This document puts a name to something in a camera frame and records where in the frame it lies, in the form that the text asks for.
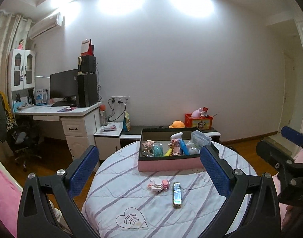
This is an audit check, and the white round toy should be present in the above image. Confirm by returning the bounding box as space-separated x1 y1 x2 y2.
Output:
186 141 200 155

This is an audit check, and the clear plastic case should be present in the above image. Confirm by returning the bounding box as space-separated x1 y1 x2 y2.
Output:
191 130 212 149

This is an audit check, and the rose gold metallic cup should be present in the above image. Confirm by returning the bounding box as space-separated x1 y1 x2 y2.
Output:
171 146 183 156

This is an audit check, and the white spray bottle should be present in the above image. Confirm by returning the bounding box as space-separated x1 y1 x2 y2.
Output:
169 132 190 156

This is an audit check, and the pink pig doll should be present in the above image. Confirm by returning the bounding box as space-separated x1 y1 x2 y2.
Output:
142 140 155 152

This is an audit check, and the yellow highlighter pen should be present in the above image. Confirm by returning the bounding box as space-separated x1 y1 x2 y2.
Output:
164 148 172 157

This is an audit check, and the clear glass jar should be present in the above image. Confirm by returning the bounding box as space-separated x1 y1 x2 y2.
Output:
141 148 154 157

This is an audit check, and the pink blanket right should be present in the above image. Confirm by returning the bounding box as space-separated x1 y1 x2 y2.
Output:
272 149 303 228

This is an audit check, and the pink bed headboard cushion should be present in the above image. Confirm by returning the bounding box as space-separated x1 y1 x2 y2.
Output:
0 170 21 237

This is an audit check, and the black office chair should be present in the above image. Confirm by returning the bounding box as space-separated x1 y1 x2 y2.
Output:
0 91 41 172

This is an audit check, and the white round bed sheet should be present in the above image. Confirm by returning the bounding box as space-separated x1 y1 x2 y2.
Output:
81 140 258 238

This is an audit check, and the blue gold rectangular box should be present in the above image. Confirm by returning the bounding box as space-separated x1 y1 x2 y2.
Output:
172 182 182 208

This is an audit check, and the white desk with drawers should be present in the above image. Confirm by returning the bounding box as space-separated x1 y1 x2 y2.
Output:
15 103 100 159

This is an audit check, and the pink white block toy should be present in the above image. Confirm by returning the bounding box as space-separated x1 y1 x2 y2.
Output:
148 178 170 193

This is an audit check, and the white low side cabinet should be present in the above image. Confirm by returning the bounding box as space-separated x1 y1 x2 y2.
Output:
94 122 123 161

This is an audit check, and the red toy crate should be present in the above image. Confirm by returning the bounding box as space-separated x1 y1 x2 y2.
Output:
184 113 213 131

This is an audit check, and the pink plush in crate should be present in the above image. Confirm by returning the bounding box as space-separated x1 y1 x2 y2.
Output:
191 107 209 119

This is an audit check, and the bottle with orange cap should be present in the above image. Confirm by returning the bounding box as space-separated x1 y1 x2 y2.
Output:
99 104 107 126

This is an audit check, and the pink storage box black rim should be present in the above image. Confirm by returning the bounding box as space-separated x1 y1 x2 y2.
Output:
138 128 219 171

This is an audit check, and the low black top bench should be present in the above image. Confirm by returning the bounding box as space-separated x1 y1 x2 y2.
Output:
120 125 221 140

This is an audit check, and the snack bag blue yellow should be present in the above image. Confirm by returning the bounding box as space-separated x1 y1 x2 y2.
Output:
123 111 131 132

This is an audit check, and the orange octopus plush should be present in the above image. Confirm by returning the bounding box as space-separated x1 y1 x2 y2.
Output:
169 120 185 128

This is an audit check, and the black computer tower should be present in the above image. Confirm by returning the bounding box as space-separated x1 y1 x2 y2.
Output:
77 74 99 107

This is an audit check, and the black computer monitor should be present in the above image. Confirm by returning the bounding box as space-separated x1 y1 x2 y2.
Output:
50 69 78 106

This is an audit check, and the white glass door cabinet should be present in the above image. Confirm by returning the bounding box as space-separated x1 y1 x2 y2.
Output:
8 49 36 92

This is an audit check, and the black speaker box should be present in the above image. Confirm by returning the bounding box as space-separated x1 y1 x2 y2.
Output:
78 55 96 73

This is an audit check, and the red white paper bag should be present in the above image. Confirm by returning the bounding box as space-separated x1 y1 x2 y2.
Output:
80 39 94 56

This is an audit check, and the white air conditioner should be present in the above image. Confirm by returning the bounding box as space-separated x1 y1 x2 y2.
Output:
28 12 64 40

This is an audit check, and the white wall power strip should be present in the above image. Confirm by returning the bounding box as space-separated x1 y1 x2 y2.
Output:
111 96 130 104

